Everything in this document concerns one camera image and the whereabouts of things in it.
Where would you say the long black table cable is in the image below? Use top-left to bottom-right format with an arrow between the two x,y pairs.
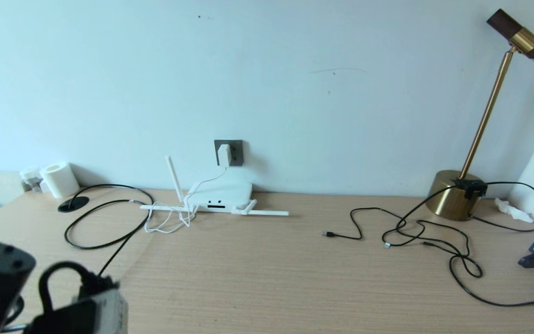
98,223 -> 151,279

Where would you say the thin white adapter cable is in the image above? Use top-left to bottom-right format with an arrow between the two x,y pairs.
145,166 -> 227,234

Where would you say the white power adapter plug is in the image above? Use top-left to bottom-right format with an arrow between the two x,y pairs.
95,282 -> 129,334

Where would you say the white router with antennas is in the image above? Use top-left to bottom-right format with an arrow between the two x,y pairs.
139,156 -> 290,217

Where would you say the white toilet paper roll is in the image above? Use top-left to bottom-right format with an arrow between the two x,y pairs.
40,161 -> 80,199

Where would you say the small clear jar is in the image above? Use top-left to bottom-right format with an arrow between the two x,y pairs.
19,167 -> 43,193

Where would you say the brass desk lamp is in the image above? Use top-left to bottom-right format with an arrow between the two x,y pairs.
427,8 -> 534,221

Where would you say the crumpled white tissue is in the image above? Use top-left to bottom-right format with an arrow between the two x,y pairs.
493,197 -> 534,224

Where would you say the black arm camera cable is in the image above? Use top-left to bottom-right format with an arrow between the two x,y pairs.
0,261 -> 120,334

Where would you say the looped black table cable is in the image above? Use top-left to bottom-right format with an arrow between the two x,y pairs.
64,184 -> 155,250

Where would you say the black desk cable grommet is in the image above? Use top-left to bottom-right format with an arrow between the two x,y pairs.
57,196 -> 89,213

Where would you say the grey wall socket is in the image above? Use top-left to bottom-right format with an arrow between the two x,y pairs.
214,139 -> 244,167

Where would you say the black three-head charging cable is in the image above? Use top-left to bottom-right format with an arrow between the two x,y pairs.
322,206 -> 472,258

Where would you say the black cable clip block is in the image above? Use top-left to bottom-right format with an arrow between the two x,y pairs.
451,178 -> 488,199

